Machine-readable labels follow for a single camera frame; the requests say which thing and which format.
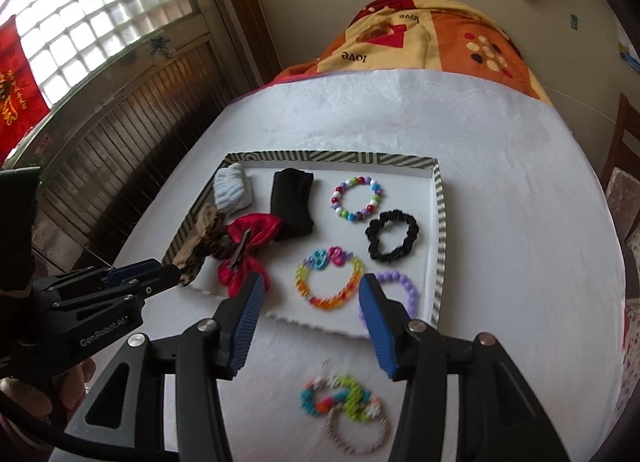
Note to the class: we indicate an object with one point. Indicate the black scrunchie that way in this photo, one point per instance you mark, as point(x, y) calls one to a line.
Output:
point(372, 237)

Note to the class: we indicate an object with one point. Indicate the striped cardboard tray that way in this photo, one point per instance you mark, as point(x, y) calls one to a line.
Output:
point(415, 166)

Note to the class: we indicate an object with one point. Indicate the black fabric headband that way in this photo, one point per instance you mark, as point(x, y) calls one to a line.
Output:
point(292, 204)

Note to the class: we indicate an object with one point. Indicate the small wall sticker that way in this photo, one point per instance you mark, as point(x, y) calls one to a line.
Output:
point(574, 22)

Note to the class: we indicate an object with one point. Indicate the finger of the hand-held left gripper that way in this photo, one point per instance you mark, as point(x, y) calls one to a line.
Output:
point(160, 282)
point(130, 272)

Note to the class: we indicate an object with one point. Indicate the glass block window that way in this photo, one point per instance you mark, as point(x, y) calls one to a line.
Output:
point(100, 16)

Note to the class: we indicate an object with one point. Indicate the beige scrunchie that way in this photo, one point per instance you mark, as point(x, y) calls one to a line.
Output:
point(207, 217)

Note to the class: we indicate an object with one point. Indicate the person's left hand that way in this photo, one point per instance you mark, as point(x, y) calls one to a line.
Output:
point(75, 384)

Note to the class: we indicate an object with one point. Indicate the red hanging banner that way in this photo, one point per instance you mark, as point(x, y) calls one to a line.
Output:
point(12, 91)

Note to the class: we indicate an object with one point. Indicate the leopard print hair bow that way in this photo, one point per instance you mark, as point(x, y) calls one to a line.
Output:
point(200, 249)

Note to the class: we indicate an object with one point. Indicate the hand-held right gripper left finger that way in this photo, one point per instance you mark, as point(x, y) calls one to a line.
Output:
point(245, 327)

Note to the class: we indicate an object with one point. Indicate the orange printed blanket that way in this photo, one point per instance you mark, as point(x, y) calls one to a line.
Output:
point(440, 36)

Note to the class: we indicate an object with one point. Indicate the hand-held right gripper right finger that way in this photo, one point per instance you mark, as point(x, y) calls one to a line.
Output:
point(377, 327)

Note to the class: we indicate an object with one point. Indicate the white fluffy headband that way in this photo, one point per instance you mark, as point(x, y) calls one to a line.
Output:
point(231, 189)

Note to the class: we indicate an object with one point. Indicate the floral fabric bundle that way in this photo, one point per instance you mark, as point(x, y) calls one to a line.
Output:
point(631, 357)

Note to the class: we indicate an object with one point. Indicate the wooden chair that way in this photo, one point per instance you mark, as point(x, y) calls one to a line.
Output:
point(625, 131)

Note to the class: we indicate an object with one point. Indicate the floral chair seat cushion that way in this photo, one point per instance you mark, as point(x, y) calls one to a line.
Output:
point(622, 197)

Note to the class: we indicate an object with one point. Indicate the red hair bow clip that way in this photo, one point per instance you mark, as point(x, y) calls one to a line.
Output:
point(257, 234)

